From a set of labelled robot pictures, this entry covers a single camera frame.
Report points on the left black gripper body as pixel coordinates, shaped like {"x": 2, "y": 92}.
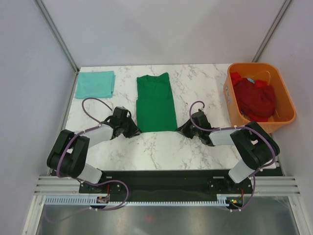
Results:
{"x": 128, "y": 129}

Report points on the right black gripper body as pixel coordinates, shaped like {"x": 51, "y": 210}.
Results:
{"x": 189, "y": 130}

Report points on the green t shirt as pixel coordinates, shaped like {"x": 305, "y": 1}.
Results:
{"x": 155, "y": 109}

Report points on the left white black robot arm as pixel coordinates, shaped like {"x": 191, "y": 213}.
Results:
{"x": 69, "y": 153}

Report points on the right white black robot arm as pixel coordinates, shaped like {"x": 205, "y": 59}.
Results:
{"x": 255, "y": 146}

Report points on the folded teal t shirt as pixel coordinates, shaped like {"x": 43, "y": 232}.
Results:
{"x": 95, "y": 84}

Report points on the bright red t shirt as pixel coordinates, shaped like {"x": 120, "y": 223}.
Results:
{"x": 236, "y": 79}

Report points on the dark red t shirt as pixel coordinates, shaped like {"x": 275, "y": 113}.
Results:
{"x": 256, "y": 100}

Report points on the orange plastic bin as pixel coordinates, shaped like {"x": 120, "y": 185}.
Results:
{"x": 284, "y": 111}

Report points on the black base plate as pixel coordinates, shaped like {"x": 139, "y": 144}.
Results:
{"x": 167, "y": 185}

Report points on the white slotted cable duct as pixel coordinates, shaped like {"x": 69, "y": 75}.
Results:
{"x": 97, "y": 201}

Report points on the aluminium rail profile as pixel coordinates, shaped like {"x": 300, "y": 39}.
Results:
{"x": 265, "y": 186}

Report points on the left aluminium frame post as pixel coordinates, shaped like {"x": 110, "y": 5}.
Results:
{"x": 56, "y": 33}

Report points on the aluminium frame post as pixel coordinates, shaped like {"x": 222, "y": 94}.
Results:
{"x": 56, "y": 33}
{"x": 272, "y": 29}

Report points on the right aluminium frame post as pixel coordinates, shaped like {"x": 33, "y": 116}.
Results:
{"x": 272, "y": 29}

